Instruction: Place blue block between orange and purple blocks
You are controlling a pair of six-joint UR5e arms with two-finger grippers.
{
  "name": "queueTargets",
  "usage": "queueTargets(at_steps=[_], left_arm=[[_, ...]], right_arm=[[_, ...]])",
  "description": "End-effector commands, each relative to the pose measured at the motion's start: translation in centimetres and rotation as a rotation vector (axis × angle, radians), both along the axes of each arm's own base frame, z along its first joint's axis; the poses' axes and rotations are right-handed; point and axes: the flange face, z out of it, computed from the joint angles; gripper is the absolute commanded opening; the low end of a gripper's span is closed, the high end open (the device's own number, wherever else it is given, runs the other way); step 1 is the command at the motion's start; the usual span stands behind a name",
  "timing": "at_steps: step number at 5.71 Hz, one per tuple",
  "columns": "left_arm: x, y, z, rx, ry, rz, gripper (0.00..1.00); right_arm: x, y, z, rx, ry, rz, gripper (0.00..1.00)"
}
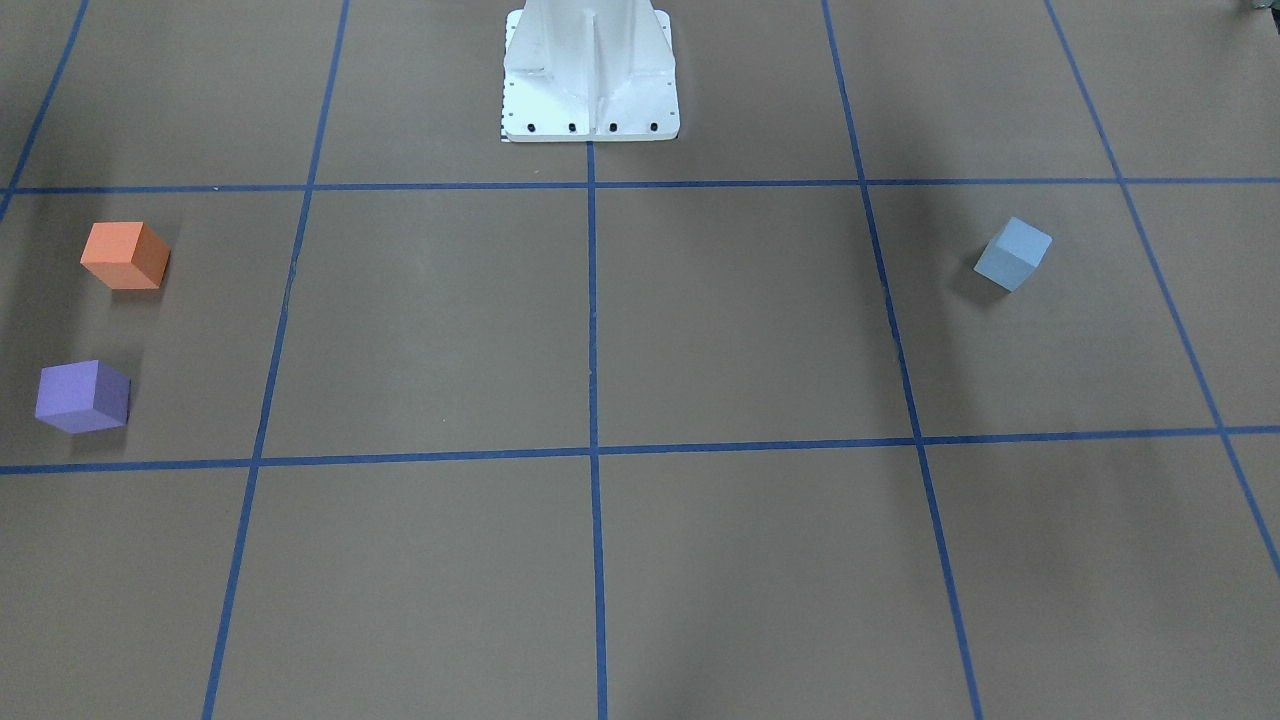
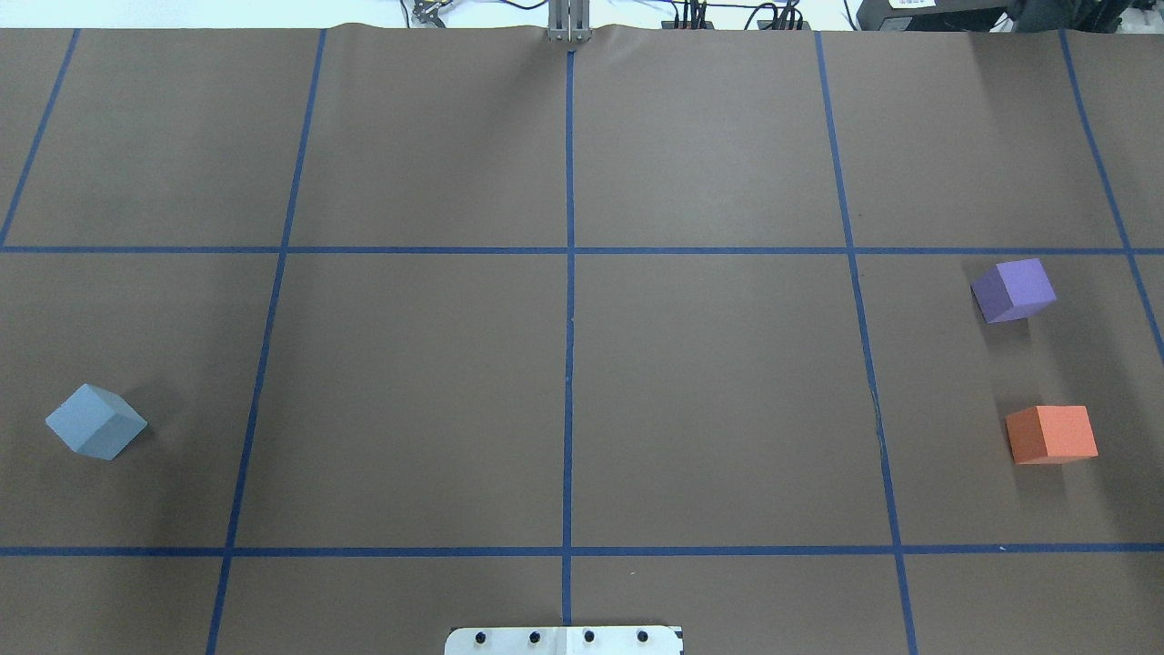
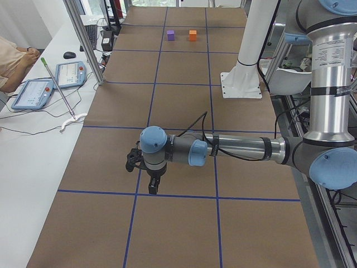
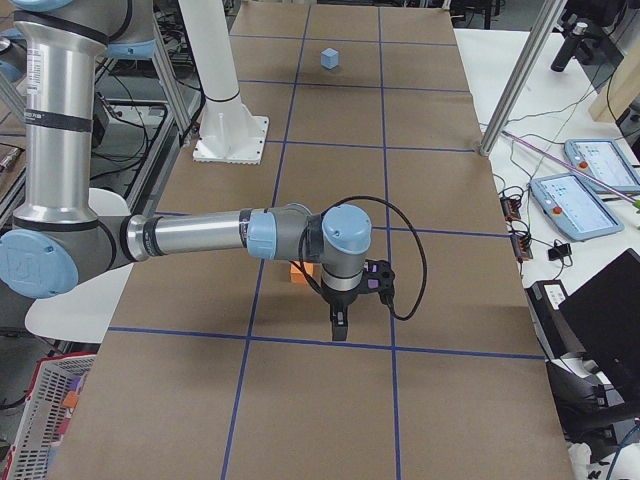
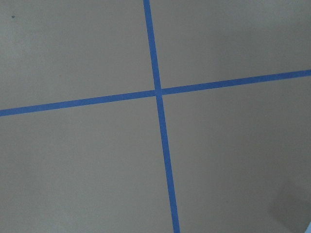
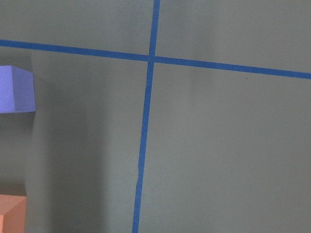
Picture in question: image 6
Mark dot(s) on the orange foam block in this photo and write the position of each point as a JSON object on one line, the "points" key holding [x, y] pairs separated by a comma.
{"points": [[12, 213]]}

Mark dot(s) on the purple foam block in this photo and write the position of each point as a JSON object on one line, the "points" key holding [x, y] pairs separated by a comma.
{"points": [[17, 93]]}

